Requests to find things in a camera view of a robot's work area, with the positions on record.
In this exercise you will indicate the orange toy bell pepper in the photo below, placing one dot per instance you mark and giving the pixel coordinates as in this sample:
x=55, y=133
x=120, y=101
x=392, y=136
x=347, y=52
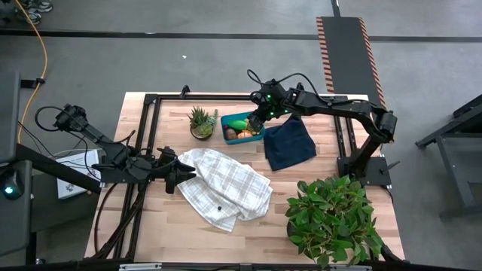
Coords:
x=245, y=134

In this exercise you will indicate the potted succulent plant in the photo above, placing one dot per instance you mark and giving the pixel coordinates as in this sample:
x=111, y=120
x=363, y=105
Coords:
x=202, y=124

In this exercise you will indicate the black orange-striped floor mat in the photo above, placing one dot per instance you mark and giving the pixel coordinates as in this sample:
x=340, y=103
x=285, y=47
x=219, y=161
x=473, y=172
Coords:
x=348, y=75

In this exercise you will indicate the grey panel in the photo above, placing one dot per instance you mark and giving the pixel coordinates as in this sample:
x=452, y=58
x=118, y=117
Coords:
x=7, y=113

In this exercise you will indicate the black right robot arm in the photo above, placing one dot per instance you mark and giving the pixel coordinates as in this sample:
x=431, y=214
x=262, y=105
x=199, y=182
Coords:
x=339, y=107

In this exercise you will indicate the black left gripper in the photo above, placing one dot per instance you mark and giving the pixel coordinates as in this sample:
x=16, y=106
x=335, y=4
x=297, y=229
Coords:
x=163, y=170

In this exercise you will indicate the grey console with green light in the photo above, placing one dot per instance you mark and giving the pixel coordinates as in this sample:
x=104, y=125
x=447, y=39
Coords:
x=11, y=211

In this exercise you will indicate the white cardboard box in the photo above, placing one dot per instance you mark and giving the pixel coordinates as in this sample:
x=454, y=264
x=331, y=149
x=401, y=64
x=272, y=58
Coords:
x=73, y=184

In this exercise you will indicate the green ribbed toy vegetable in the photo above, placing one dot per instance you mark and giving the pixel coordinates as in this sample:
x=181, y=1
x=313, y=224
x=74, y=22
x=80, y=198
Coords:
x=238, y=124

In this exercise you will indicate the black aluminium rig frame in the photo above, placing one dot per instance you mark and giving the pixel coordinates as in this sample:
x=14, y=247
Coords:
x=226, y=98

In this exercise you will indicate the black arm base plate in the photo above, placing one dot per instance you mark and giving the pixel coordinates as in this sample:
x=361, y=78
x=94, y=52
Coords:
x=109, y=177
x=376, y=171

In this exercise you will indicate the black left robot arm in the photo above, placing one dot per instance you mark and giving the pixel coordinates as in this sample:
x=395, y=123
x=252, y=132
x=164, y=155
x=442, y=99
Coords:
x=101, y=145

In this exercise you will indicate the black support beam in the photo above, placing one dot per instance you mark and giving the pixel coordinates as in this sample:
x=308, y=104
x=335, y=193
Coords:
x=49, y=165

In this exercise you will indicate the large leafy green plant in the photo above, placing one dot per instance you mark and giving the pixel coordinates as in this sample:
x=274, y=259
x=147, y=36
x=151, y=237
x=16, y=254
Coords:
x=331, y=218

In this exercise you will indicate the white checked towel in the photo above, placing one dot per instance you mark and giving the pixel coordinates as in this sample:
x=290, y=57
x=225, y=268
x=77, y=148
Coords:
x=226, y=188

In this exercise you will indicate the person's shoe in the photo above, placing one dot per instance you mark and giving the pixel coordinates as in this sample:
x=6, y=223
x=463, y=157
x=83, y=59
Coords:
x=44, y=5
x=32, y=17

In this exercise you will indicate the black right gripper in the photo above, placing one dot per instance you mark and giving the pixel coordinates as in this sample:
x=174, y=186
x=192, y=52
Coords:
x=276, y=101

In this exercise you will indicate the brown toy kiwi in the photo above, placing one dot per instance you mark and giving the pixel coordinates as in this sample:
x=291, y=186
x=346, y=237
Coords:
x=230, y=134

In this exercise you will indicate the teal plastic container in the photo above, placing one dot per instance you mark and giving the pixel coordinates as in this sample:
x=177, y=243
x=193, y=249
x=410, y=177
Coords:
x=244, y=142

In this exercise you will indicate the navy blue cloth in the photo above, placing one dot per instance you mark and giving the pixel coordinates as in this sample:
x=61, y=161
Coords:
x=288, y=145

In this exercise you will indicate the grey side table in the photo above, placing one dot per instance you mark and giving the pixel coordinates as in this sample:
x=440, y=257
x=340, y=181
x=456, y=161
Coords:
x=470, y=107

